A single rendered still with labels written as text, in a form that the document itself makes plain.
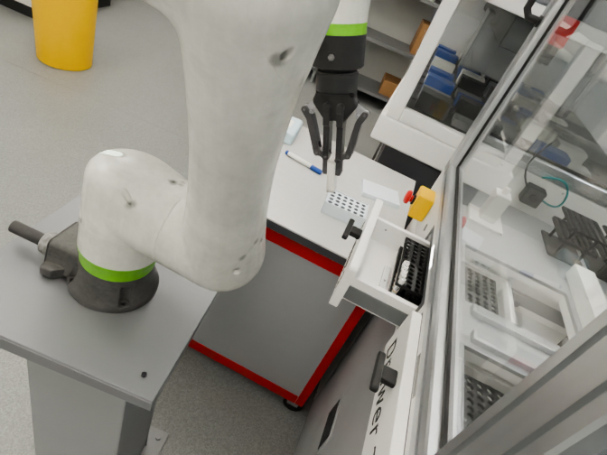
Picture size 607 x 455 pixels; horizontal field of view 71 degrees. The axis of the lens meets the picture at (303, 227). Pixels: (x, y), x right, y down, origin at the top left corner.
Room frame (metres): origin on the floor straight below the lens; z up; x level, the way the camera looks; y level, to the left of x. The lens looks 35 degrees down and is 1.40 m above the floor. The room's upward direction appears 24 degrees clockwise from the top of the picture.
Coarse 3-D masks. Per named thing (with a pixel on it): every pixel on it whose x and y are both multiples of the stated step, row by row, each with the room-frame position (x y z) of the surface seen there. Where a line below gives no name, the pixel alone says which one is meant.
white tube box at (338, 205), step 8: (328, 192) 1.05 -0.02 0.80; (336, 192) 1.07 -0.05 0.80; (328, 200) 1.01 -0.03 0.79; (336, 200) 1.04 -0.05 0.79; (344, 200) 1.06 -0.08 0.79; (352, 200) 1.08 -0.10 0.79; (328, 208) 1.00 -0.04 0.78; (336, 208) 1.00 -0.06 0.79; (344, 208) 1.02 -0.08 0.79; (352, 208) 1.03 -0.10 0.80; (360, 208) 1.05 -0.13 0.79; (368, 208) 1.06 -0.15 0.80; (336, 216) 1.00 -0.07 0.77; (344, 216) 1.00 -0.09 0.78; (352, 216) 1.00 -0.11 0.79; (360, 216) 1.02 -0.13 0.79; (360, 224) 1.00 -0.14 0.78
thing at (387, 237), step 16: (384, 224) 0.86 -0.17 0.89; (384, 240) 0.86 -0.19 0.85; (400, 240) 0.86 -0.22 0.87; (416, 240) 0.86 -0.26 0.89; (368, 256) 0.79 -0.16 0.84; (384, 256) 0.81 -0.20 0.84; (368, 272) 0.73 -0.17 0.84; (352, 288) 0.62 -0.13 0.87; (368, 288) 0.62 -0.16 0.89; (368, 304) 0.62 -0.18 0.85; (384, 304) 0.62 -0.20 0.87; (400, 304) 0.62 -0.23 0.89; (400, 320) 0.61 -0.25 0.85
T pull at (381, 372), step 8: (384, 352) 0.47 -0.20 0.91; (376, 360) 0.45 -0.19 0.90; (384, 360) 0.45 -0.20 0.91; (376, 368) 0.43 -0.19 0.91; (384, 368) 0.43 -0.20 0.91; (392, 368) 0.44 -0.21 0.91; (376, 376) 0.41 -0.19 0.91; (384, 376) 0.42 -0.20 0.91; (392, 376) 0.43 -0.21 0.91; (376, 384) 0.40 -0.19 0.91; (384, 384) 0.42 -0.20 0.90; (392, 384) 0.41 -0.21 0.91; (376, 392) 0.39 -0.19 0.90
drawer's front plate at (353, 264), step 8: (376, 200) 0.88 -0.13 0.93; (376, 208) 0.85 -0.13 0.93; (368, 216) 0.86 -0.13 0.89; (376, 216) 0.81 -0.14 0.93; (368, 224) 0.77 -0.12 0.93; (368, 232) 0.74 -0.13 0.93; (360, 240) 0.70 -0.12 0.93; (368, 240) 0.71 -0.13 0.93; (360, 248) 0.67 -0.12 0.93; (352, 256) 0.66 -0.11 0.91; (360, 256) 0.65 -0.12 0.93; (352, 264) 0.62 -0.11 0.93; (344, 272) 0.65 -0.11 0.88; (352, 272) 0.61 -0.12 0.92; (344, 280) 0.61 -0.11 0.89; (336, 288) 0.62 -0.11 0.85; (344, 288) 0.61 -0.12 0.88; (336, 296) 0.61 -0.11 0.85; (336, 304) 0.61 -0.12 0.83
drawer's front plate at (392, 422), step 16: (416, 320) 0.55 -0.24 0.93; (400, 336) 0.53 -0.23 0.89; (416, 336) 0.51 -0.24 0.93; (400, 352) 0.49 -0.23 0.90; (416, 352) 0.48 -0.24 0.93; (400, 368) 0.44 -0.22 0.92; (400, 384) 0.41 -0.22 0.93; (384, 400) 0.41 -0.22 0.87; (400, 400) 0.38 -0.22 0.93; (384, 416) 0.38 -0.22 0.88; (400, 416) 0.35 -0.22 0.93; (368, 432) 0.38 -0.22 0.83; (384, 432) 0.34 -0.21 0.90; (400, 432) 0.33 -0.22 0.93; (368, 448) 0.35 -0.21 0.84; (384, 448) 0.32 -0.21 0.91; (400, 448) 0.31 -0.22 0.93
